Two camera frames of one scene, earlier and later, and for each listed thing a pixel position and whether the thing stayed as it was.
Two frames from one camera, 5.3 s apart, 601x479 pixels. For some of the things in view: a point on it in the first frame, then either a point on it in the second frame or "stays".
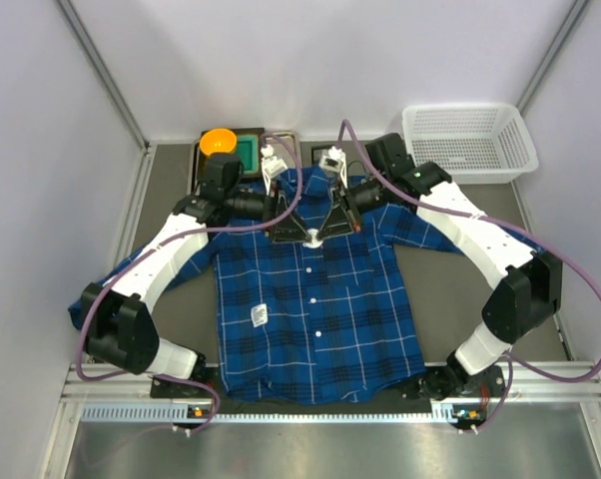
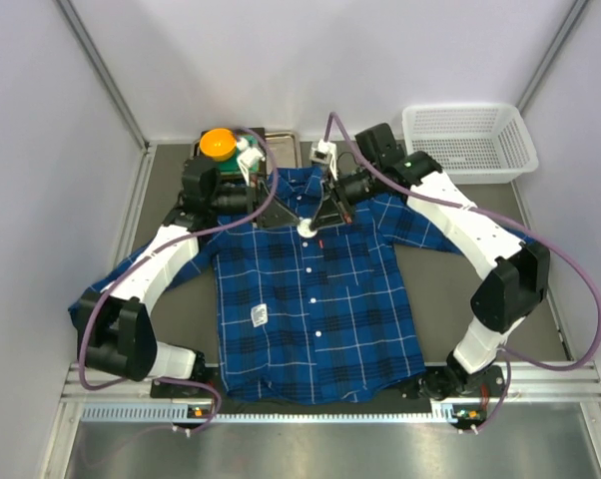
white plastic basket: [474, 143] stays
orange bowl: [217, 141] stays
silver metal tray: [285, 142] stays
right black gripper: [346, 210] → [344, 195]
